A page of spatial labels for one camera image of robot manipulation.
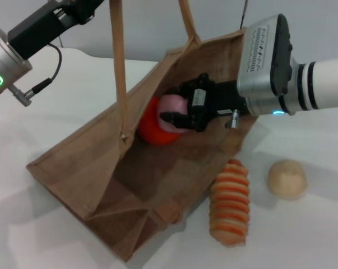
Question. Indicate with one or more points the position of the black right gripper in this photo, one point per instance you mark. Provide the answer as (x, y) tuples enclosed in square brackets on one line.
[(219, 98)]

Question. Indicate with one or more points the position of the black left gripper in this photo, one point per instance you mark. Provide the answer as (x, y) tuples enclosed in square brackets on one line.
[(42, 28)]

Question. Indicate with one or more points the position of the pink peach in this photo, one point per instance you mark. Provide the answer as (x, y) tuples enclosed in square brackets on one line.
[(173, 105)]

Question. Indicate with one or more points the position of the orange fruit with stem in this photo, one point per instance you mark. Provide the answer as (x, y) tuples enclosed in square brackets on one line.
[(150, 129)]

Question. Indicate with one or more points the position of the brown jute handbag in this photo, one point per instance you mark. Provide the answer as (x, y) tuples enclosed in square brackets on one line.
[(73, 168)]

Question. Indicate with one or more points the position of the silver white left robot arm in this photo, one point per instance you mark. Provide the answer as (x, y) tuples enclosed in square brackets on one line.
[(3, 64)]

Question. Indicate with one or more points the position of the silver right wrist connector plug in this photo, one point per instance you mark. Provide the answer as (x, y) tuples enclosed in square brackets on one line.
[(233, 119)]

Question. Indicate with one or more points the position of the orange striped bread roll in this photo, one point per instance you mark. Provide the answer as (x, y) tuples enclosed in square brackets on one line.
[(230, 204)]

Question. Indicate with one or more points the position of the beige round bun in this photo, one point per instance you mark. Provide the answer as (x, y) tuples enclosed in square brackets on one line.
[(287, 179)]

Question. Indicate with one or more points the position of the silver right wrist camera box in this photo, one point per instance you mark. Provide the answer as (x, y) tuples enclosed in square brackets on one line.
[(261, 56)]

